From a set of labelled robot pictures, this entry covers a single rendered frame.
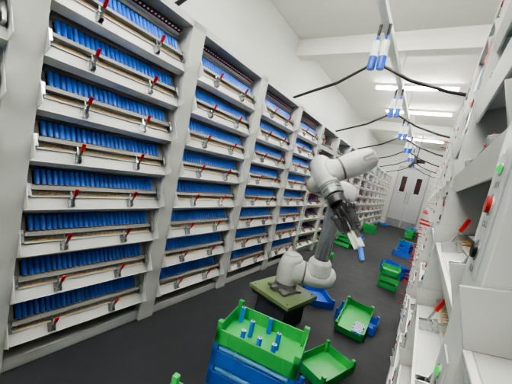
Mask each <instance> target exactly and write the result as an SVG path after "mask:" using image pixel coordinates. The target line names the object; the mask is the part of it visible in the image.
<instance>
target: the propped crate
mask: <svg viewBox="0 0 512 384"><path fill-rule="evenodd" d="M373 310H374V306H372V307H371V308H370V307H369V306H365V305H364V304H362V303H359V302H357V301H355V300H352V299H351V296H348V297H347V301H346V303H345V304H344V307H343V309H342V310H341V312H340V314H339V316H338V318H337V319H336V321H335V324H334V329H335V330H337V331H339V332H341V333H343V334H345V335H347V336H349V337H350V338H353V339H354V340H356V341H359V342H360V343H362V342H363V339H364V336H365V334H366V330H367V329H368V326H369V323H370V320H371V318H372V316H373ZM354 322H360V323H361V324H364V327H365V328H364V333H363V332H361V335H360V336H359V335H358V334H355V333H353V332H352V331H351V329H352V327H353V325H354Z"/></svg>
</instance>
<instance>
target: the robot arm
mask: <svg viewBox="0 0 512 384"><path fill-rule="evenodd" d="M378 162H379V158H378V155H377V154H376V152H375V151H374V150H373V149H358V150H356V151H353V152H349V153H347V154H346V155H343V156H341V157H340V158H336V159H329V158H328V157H326V156H324V155H318V156H316V157H314V159H313V160H311V163H310V167H311V172H312V178H310V179H309V180H308V181H307V185H306V186H307V189H308V191H309V192H310V193H312V194H315V195H318V196H320V197H324V198H325V200H326V203H327V209H326V213H325V218H324V221H323V224H322V230H321V232H320V236H319V239H318V244H317V247H316V250H315V255H313V256H312V257H310V259H309V262H306V261H304V260H303V258H302V255H301V254H299V253H298V252H296V251H287V252H286V253H285V254H284V255H283V257H282V258H281V259H280V262H279V264H278V267H277V275H276V279H275V281H270V282H268V285H270V289H271V290H276V291H277V292H278V293H280V294H281V296H288V295H293V294H297V293H301V292H302V291H301V290H299V289H297V288H296V284H297V283H301V284H304V285H306V286H310V287H314V288H318V289H330V288H331V287H333V286H334V283H335V281H336V274H335V271H334V269H332V268H331V262H330V260H329V258H330V254H331V250H332V247H333V244H334V239H335V236H336V232H337V230H339V231H340V233H341V234H342V235H346V236H347V238H348V240H349V242H351V244H352V245H353V248H354V250H358V247H364V246H365V244H364V243H363V241H362V239H361V234H360V232H359V230H358V227H359V226H360V220H359V218H358V216H357V212H356V210H355V203H354V202H355V201H356V199H357V189H356V188H355V187H354V186H353V185H351V184H349V183H347V182H345V181H343V180H345V179H347V178H355V177H357V176H360V175H362V174H365V173H367V172H368V171H371V170H372V169H374V168H375V167H376V166H377V165H378ZM347 222H348V223H349V225H350V227H351V230H350V228H349V226H348V224H347ZM357 246H358V247H357Z"/></svg>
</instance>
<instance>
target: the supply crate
mask: <svg viewBox="0 0 512 384"><path fill-rule="evenodd" d="M244 304H245V300H243V299H240V300H239V303H238V307H237V308H236V309H235V310H234V311H233V312H232V313H231V314H230V315H229V316H228V317H227V318H226V319H225V320H224V319H222V318H221V319H220V320H219V321H218V325H217V329H216V335H215V338H214V341H215V342H216V343H218V344H221V345H222V346H224V347H227V348H228V349H230V350H233V351H235V352H236V353H238V354H241V355H242V356H244V357H247V358H248V359H250V360H253V361H254V362H256V363H259V364H260V365H262V366H265V367H267V368H268V369H270V370H273V371H275V372H277V373H279V374H281V375H283V376H285V377H287V378H289V379H291V380H293V381H295V380H296V376H297V373H298V370H299V366H300V363H301V360H302V356H303V354H304V350H305V348H306V343H307V340H308V336H309V331H310V327H308V326H305V329H304V331H302V330H300V329H298V328H295V327H293V326H291V325H288V324H286V323H284V322H281V321H279V320H276V319H275V318H274V322H273V325H272V329H271V332H270V334H266V330H267V325H268V321H269V318H270V316H267V315H265V314H262V313H260V312H257V311H255V310H253V309H250V308H248V307H246V310H245V317H244V320H243V322H239V321H238V320H239V317H240V313H241V310H242V306H244ZM251 320H255V324H254V330H253V334H252V337H251V338H248V336H247V335H248V329H249V325H250V322H251ZM243 328H245V329H246V330H247V331H246V335H245V339H243V338H240V334H241V331H242V329H243ZM277 332H281V333H282V336H281V339H280V345H279V348H278V351H276V353H275V354H274V353H272V352H270V349H271V345H272V343H275V339H276V336H277ZM258 336H261V337H262V338H263V339H262V343H261V346H260V347H259V346H257V345H256V342H257V338H258Z"/></svg>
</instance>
